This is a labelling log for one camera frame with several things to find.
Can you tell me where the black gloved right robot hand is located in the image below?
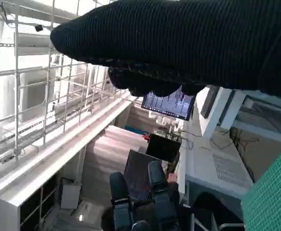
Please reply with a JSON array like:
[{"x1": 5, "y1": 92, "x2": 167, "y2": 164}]
[{"x1": 50, "y1": 0, "x2": 281, "y2": 101}]

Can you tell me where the lit computer monitor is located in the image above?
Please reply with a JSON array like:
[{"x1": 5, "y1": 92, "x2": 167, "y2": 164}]
[{"x1": 141, "y1": 85, "x2": 196, "y2": 122}]

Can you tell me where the white desk box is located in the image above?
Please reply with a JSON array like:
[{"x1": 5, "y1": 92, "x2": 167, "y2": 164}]
[{"x1": 195, "y1": 85, "x2": 247, "y2": 140}]

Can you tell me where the black blank screen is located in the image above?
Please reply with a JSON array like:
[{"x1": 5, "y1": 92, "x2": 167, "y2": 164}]
[{"x1": 146, "y1": 133, "x2": 181, "y2": 163}]

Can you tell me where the white perforated cabinet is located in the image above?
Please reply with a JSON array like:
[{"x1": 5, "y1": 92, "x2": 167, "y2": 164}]
[{"x1": 179, "y1": 125, "x2": 255, "y2": 202}]

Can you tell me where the dark laptop screen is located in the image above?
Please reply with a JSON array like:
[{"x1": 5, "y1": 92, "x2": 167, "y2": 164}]
[{"x1": 123, "y1": 149, "x2": 166, "y2": 201}]

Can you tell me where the green cutting mat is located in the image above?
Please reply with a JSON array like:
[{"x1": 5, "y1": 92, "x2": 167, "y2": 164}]
[{"x1": 241, "y1": 139, "x2": 281, "y2": 231}]

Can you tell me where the white leaning panel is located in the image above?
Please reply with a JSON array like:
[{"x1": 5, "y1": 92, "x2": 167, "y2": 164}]
[{"x1": 60, "y1": 177, "x2": 83, "y2": 210}]

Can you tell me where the white shelving unit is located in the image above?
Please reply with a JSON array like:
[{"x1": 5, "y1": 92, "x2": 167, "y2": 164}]
[{"x1": 0, "y1": 144, "x2": 88, "y2": 231}]

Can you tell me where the white wire grid rack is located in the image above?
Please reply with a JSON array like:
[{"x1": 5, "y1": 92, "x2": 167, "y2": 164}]
[{"x1": 0, "y1": 0, "x2": 131, "y2": 169}]

